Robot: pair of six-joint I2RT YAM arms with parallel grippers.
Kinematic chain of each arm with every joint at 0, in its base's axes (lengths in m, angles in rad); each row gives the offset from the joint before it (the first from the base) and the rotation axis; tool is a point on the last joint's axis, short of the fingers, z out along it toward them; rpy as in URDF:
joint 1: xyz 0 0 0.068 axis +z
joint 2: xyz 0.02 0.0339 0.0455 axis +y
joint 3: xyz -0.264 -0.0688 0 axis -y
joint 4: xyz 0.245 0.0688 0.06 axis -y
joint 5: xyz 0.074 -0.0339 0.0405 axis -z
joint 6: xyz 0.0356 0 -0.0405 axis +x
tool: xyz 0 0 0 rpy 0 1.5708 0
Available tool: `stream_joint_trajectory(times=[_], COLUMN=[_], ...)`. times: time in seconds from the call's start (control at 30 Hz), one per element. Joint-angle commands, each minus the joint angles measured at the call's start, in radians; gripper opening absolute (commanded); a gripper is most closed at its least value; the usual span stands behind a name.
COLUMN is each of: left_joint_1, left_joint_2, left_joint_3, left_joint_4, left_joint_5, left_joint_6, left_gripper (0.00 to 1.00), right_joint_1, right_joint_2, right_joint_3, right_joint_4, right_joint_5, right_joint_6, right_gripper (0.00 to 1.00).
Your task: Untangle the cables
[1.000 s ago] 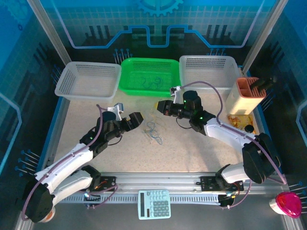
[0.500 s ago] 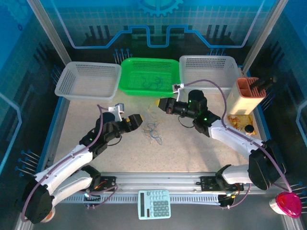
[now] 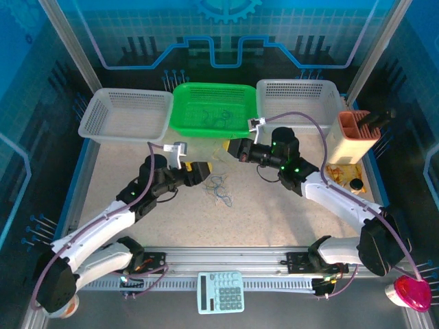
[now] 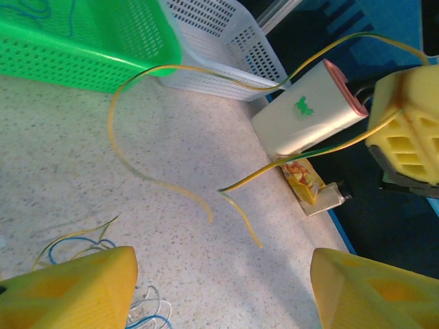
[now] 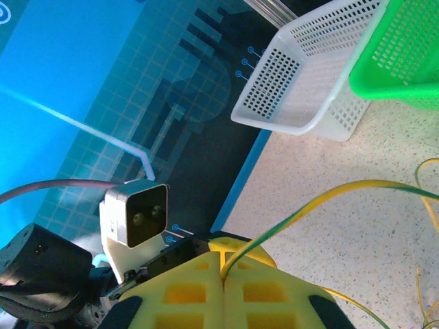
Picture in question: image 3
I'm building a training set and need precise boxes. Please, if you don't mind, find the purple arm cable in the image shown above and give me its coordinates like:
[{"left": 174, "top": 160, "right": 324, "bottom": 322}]
[
  {"left": 29, "top": 142, "right": 171, "bottom": 311},
  {"left": 263, "top": 111, "right": 423, "bottom": 299}
]

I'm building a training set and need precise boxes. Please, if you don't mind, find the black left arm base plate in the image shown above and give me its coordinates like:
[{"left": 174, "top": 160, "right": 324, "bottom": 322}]
[{"left": 132, "top": 252, "right": 169, "bottom": 275}]

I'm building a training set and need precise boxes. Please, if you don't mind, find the white plastic basket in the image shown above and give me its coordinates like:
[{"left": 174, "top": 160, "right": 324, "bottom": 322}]
[
  {"left": 255, "top": 78, "right": 344, "bottom": 136},
  {"left": 78, "top": 88, "right": 175, "bottom": 145}
]

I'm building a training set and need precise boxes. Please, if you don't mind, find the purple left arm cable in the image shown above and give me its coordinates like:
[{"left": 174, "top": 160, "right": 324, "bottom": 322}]
[{"left": 29, "top": 142, "right": 171, "bottom": 311}]

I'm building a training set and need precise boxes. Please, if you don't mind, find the orange and cream utensil holder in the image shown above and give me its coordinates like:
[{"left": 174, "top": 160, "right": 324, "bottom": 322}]
[{"left": 324, "top": 110, "right": 382, "bottom": 165}]

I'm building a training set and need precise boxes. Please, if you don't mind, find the green plastic basket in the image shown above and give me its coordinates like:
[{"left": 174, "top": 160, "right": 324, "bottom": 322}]
[{"left": 167, "top": 82, "right": 260, "bottom": 140}]

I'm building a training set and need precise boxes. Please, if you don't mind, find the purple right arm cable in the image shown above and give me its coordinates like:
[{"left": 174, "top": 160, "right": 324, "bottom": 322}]
[{"left": 263, "top": 111, "right": 423, "bottom": 299}]

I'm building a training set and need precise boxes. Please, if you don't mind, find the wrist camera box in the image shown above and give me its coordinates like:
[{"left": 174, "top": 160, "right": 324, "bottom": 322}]
[
  {"left": 163, "top": 141, "right": 188, "bottom": 171},
  {"left": 246, "top": 116, "right": 267, "bottom": 143}
]

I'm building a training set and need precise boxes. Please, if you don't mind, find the aluminium frame post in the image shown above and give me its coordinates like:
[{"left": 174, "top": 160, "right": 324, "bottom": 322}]
[
  {"left": 346, "top": 0, "right": 412, "bottom": 100},
  {"left": 36, "top": 0, "right": 104, "bottom": 94}
]

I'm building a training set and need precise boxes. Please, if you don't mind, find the slotted grey cable duct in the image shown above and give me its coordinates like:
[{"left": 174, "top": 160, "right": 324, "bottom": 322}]
[{"left": 82, "top": 278, "right": 318, "bottom": 293}]

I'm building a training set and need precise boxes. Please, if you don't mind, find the light blue calculator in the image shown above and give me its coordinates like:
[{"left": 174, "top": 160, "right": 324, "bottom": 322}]
[{"left": 197, "top": 271, "right": 246, "bottom": 315}]

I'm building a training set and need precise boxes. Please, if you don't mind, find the small black controller board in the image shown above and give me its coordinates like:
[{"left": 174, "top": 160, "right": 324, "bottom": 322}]
[
  {"left": 119, "top": 273, "right": 145, "bottom": 299},
  {"left": 311, "top": 273, "right": 344, "bottom": 299}
]

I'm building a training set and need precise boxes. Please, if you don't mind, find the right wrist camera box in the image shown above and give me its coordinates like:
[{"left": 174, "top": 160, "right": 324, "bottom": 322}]
[{"left": 246, "top": 116, "right": 267, "bottom": 143}]

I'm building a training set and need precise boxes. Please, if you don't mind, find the yellow snack packet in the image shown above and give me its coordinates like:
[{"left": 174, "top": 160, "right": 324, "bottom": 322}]
[{"left": 324, "top": 163, "right": 368, "bottom": 196}]

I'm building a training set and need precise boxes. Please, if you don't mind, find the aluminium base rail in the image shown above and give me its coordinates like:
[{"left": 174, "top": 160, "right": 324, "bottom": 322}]
[{"left": 130, "top": 245, "right": 411, "bottom": 275}]

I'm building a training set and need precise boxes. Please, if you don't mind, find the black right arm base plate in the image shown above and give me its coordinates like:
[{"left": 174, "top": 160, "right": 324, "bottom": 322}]
[{"left": 286, "top": 251, "right": 349, "bottom": 275}]

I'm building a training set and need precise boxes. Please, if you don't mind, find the black utensil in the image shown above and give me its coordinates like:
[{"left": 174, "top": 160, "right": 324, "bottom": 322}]
[{"left": 358, "top": 108, "right": 397, "bottom": 130}]

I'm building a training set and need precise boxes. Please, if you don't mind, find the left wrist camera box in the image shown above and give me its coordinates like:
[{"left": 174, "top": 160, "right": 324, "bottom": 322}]
[{"left": 163, "top": 141, "right": 188, "bottom": 171}]

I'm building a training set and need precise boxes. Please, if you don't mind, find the pink heart-lidded cup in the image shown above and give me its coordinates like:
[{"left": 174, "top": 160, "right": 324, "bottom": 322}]
[{"left": 383, "top": 273, "right": 433, "bottom": 313}]

